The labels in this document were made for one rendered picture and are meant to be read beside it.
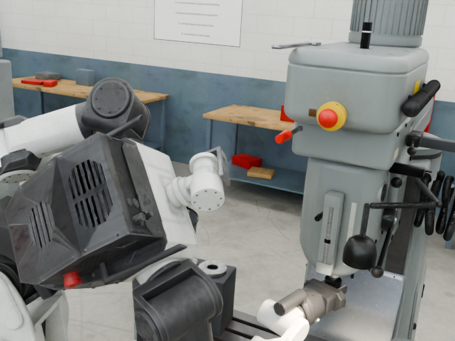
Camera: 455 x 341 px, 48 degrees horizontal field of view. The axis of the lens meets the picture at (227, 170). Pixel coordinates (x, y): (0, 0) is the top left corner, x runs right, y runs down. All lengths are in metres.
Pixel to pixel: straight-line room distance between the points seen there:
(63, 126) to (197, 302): 0.47
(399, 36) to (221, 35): 4.81
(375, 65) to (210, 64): 5.23
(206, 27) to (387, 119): 5.25
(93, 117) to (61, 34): 6.57
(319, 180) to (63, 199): 0.63
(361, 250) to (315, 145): 0.27
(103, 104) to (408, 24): 0.83
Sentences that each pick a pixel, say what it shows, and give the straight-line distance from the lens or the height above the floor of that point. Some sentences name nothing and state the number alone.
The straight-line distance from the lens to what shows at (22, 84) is 7.06.
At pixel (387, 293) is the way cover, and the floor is 1.08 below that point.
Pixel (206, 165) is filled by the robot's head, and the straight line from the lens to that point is 1.04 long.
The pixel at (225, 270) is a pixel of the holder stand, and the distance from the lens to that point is 1.62.
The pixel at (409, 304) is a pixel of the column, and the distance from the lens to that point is 1.93.
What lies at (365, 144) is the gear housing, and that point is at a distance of 1.21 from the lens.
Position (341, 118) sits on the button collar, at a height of 1.76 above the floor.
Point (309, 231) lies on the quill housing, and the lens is 1.35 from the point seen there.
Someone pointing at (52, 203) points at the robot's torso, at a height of 1.61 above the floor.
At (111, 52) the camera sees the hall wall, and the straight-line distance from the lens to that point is 7.08.
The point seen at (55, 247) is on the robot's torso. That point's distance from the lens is 0.98.
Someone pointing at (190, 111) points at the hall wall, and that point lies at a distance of 6.46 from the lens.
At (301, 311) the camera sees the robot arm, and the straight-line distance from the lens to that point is 1.32.
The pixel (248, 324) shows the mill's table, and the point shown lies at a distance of 1.76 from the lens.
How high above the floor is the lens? 1.97
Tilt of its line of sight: 18 degrees down
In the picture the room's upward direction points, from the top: 3 degrees clockwise
